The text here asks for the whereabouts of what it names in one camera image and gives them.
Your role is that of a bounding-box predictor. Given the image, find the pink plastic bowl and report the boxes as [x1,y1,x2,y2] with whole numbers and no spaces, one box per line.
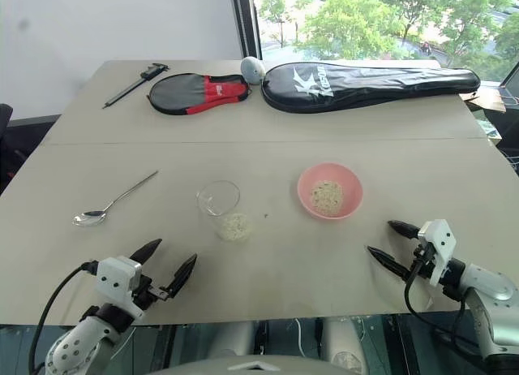
[296,162,363,221]

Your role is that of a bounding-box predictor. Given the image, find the black chair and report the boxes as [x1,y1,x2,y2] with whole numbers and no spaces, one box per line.
[0,102,14,189]

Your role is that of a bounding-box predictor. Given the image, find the black window frame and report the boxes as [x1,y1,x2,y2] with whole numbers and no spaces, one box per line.
[229,0,264,62]

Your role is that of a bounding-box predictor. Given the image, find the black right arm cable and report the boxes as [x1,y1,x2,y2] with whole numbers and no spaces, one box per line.
[404,244,468,354]

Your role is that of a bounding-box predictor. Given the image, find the long black racket cover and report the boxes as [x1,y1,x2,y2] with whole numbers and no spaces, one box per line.
[259,61,482,114]

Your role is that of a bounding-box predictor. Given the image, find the long-handled silver metal spoon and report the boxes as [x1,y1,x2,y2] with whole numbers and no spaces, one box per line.
[71,170,160,229]

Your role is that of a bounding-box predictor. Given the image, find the dark laptop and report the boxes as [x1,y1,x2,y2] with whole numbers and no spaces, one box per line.
[497,63,519,106]

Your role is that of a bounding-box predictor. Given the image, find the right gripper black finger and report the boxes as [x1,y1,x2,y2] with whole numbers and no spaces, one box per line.
[387,220,422,240]
[366,245,411,279]

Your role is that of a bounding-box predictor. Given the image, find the brown cardboard piece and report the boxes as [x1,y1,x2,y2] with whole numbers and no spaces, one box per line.
[457,88,508,114]

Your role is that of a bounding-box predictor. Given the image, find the grey white egg-shaped device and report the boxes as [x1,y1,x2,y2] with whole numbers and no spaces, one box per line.
[240,56,268,87]

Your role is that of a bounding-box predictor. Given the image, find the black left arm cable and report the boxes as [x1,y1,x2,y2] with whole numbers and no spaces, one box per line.
[28,260,101,375]

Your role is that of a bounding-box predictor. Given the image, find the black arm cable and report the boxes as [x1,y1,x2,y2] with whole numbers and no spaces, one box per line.
[28,260,101,375]
[404,244,468,354]

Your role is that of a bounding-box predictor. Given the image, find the black and red racket cover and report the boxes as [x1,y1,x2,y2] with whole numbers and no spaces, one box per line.
[148,72,255,117]

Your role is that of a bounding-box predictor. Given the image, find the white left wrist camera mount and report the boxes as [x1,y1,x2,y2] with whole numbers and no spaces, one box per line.
[95,256,144,313]

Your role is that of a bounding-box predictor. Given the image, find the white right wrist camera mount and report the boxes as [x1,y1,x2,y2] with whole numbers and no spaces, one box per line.
[417,218,457,287]

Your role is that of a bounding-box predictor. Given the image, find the clear glass cup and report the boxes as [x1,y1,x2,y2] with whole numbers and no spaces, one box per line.
[195,179,255,244]

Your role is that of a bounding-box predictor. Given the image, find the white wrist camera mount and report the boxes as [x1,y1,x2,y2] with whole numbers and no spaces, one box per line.
[95,256,144,313]
[417,218,457,287]

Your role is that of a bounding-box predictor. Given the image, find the black vernier caliper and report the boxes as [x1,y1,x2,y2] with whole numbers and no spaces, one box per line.
[101,62,171,110]

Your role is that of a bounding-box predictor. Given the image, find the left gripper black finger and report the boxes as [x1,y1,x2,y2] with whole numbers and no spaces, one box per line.
[129,239,164,265]
[163,252,199,299]

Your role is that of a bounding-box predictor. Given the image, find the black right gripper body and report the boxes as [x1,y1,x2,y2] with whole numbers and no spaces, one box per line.
[404,236,436,281]

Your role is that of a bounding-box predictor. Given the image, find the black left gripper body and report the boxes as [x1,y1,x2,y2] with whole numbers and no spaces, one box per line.
[131,274,169,312]

